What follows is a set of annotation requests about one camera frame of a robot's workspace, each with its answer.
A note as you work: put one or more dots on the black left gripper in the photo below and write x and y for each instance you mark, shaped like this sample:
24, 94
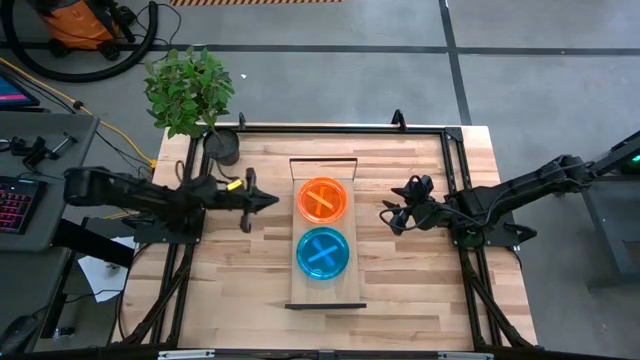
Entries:
250, 200

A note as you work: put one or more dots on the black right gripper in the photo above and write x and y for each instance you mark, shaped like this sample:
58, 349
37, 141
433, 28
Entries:
432, 212

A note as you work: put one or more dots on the orange transparent plastic plate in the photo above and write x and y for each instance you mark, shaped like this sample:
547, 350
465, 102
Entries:
337, 187
301, 212

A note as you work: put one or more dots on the blue transparent plastic plate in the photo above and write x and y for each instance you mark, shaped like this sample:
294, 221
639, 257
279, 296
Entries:
302, 265
342, 240

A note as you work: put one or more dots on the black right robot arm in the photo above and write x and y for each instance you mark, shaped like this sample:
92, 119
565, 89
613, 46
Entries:
525, 187

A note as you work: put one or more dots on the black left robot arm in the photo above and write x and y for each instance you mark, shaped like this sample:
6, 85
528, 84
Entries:
125, 192

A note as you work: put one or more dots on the yellow tag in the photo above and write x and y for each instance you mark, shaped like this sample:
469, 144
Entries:
234, 185

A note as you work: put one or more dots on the green potted tree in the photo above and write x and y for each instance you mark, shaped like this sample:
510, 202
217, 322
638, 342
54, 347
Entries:
187, 90

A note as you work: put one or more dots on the white paper sheet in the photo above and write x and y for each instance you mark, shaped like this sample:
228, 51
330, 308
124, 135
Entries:
105, 272

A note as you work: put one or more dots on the grey desk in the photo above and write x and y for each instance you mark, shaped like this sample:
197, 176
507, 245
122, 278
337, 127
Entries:
75, 125
30, 280

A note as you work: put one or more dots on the orange shop vacuum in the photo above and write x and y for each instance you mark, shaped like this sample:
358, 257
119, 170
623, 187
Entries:
151, 25
75, 22

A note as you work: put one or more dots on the black equipment stand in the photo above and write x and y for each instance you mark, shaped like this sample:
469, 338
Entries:
612, 215

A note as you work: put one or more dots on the black clamp tool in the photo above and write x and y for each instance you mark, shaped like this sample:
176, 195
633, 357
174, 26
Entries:
37, 150

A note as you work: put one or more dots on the backlit black keyboard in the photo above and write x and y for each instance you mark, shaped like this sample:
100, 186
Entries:
17, 205

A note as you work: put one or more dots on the computer monitor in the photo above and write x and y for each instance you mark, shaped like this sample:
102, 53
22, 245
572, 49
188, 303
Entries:
12, 92

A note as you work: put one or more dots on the black computer mouse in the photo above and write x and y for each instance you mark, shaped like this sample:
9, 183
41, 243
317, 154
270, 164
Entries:
17, 335

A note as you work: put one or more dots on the black aluminium rig frame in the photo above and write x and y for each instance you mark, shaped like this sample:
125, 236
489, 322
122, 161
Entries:
350, 130

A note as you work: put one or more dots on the black metal frame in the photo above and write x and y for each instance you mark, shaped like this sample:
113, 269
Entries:
325, 292

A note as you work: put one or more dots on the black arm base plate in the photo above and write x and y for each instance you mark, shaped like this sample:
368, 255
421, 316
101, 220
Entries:
150, 235
520, 236

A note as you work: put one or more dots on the silver metal bracket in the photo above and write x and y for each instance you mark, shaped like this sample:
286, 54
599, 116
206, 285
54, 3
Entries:
185, 355
465, 356

